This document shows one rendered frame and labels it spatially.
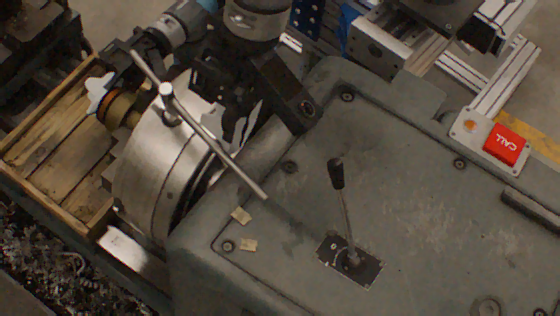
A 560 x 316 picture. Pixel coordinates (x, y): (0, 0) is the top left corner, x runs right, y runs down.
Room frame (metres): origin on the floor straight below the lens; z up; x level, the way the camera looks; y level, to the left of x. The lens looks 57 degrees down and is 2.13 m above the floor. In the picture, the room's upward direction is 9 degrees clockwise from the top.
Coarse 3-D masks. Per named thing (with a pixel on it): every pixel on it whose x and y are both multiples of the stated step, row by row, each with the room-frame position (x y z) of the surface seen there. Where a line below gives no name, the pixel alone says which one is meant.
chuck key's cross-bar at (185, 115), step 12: (144, 72) 0.64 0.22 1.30; (156, 84) 0.62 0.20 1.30; (180, 108) 0.58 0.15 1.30; (192, 120) 0.56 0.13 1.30; (204, 132) 0.54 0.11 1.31; (216, 144) 0.52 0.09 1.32; (228, 156) 0.50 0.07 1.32; (240, 168) 0.48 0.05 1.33; (252, 180) 0.47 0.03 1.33; (264, 192) 0.45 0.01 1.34
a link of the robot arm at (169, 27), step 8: (160, 16) 0.93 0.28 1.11; (168, 16) 0.92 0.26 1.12; (152, 24) 0.90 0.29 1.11; (160, 24) 0.90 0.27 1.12; (168, 24) 0.91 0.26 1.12; (176, 24) 0.91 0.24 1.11; (168, 32) 0.89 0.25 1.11; (176, 32) 0.90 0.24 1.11; (184, 32) 0.91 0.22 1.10; (168, 40) 0.88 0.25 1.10; (176, 40) 0.89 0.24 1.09; (184, 40) 0.91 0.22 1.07; (176, 48) 0.89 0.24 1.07
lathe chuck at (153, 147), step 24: (192, 96) 0.65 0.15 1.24; (144, 120) 0.60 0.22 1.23; (144, 144) 0.57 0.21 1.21; (168, 144) 0.57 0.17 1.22; (120, 168) 0.54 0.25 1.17; (144, 168) 0.54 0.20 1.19; (168, 168) 0.54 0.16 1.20; (120, 192) 0.52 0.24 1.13; (144, 192) 0.51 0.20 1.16; (120, 216) 0.52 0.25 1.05; (144, 216) 0.49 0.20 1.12
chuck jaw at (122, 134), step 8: (120, 128) 0.66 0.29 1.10; (128, 128) 0.66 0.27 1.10; (112, 136) 0.64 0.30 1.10; (120, 136) 0.64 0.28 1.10; (128, 136) 0.65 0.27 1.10; (112, 144) 0.64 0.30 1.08; (120, 144) 0.63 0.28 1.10; (112, 152) 0.61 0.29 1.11; (120, 152) 0.61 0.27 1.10; (112, 160) 0.60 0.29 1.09; (112, 168) 0.58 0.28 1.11; (104, 176) 0.56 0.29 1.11; (112, 176) 0.56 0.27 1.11; (104, 184) 0.55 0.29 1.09; (120, 208) 0.52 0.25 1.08
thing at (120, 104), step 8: (112, 88) 0.73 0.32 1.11; (120, 88) 0.74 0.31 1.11; (104, 96) 0.71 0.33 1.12; (112, 96) 0.72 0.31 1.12; (120, 96) 0.72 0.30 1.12; (128, 96) 0.72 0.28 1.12; (136, 96) 0.73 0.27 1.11; (104, 104) 0.70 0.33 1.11; (112, 104) 0.70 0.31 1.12; (120, 104) 0.70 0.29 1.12; (128, 104) 0.70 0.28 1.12; (96, 112) 0.69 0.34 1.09; (104, 112) 0.69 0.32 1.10; (112, 112) 0.68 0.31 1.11; (120, 112) 0.68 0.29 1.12; (128, 112) 0.69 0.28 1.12; (136, 112) 0.69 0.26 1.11; (104, 120) 0.68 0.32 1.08; (112, 120) 0.67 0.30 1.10; (120, 120) 0.67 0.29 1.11; (128, 120) 0.68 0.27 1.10; (136, 120) 0.68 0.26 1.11; (112, 128) 0.67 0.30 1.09
